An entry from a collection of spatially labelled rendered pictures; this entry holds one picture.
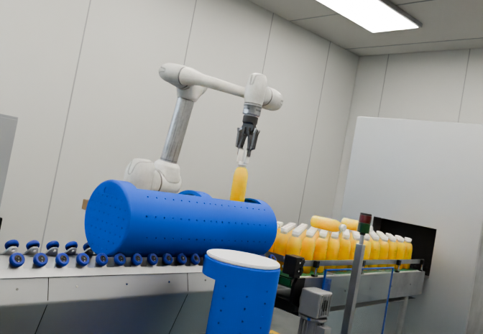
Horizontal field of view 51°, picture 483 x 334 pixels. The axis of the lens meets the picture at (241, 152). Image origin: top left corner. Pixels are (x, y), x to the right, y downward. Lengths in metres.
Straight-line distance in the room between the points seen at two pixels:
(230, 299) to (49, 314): 0.58
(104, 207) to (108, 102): 3.24
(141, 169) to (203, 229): 0.80
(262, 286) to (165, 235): 0.42
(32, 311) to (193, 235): 0.66
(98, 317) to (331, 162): 5.86
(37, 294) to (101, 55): 3.64
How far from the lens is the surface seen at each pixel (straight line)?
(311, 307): 2.51
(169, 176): 2.91
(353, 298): 2.72
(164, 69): 2.84
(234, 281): 1.80
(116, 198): 1.90
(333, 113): 7.39
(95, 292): 1.84
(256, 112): 2.46
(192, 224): 2.03
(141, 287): 1.96
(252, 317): 1.84
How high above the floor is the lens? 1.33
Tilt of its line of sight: 3 degrees up
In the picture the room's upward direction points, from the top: 10 degrees clockwise
